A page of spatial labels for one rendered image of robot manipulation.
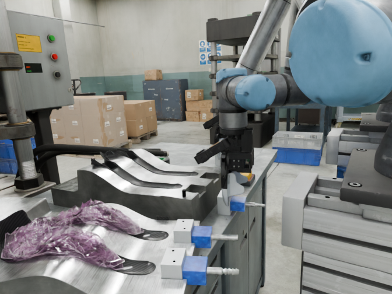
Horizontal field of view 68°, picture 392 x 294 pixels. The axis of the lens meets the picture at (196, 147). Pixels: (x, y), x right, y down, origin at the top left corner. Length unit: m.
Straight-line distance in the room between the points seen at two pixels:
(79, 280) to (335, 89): 0.46
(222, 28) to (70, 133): 2.94
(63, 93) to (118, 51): 8.09
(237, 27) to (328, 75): 4.47
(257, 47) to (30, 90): 0.96
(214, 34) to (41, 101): 3.80
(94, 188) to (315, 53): 0.71
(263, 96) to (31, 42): 1.10
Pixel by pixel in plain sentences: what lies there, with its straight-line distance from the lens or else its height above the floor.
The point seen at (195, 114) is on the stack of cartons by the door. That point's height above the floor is 0.21.
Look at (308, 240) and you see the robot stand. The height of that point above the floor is 0.93.
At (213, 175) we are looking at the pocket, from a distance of 0.91.
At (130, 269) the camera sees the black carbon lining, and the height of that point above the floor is 0.85.
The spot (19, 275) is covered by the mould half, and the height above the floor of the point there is 0.89.
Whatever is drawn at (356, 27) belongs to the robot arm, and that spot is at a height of 1.22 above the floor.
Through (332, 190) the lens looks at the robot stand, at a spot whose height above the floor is 0.98.
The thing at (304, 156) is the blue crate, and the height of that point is 0.11.
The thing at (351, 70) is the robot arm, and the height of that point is 1.18.
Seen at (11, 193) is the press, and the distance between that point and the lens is 1.30.
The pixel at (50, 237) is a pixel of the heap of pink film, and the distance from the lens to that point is 0.63.
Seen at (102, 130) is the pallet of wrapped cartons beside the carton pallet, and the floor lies 0.43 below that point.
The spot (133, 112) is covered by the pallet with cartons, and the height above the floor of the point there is 0.58.
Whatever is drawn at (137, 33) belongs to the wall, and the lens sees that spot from 9.14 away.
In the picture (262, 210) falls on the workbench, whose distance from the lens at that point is 1.60.
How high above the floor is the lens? 1.19
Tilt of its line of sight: 14 degrees down
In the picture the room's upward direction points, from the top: 3 degrees counter-clockwise
